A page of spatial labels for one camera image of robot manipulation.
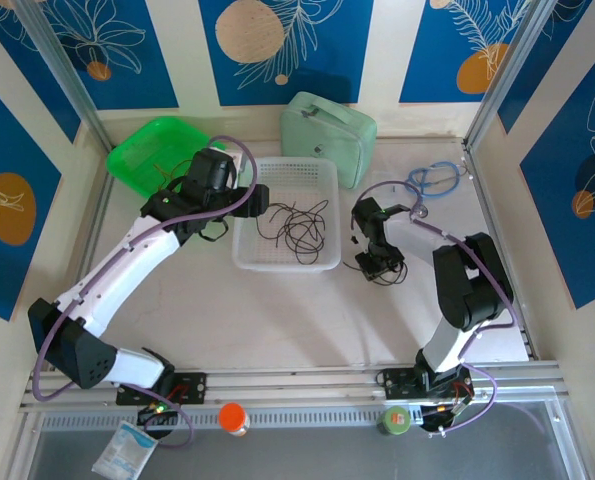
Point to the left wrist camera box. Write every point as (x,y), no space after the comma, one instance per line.
(233,159)

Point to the blue stethoscope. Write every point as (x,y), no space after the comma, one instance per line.
(429,172)

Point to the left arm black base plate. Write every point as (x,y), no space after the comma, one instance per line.
(192,387)

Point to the aluminium corner post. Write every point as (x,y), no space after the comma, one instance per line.
(507,65)
(62,65)

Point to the aluminium table side rail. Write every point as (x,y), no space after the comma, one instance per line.
(483,200)

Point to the white perforated plastic basket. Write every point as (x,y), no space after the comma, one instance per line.
(287,175)

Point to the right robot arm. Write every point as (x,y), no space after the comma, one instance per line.
(472,280)

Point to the aluminium rail frame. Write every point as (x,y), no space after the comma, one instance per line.
(302,385)

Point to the jar with green lid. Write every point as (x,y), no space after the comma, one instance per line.
(393,420)

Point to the white and blue packet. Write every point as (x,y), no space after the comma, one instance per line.
(124,450)

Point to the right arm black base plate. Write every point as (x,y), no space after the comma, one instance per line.
(397,384)

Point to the jar with orange lid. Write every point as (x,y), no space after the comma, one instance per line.
(234,417)

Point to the small clear plastic box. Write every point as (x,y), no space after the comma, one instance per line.
(384,197)

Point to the green plastic basket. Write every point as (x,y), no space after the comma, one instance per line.
(142,150)

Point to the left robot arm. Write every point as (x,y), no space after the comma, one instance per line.
(117,265)

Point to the mint green zip case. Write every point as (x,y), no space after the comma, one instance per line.
(327,140)

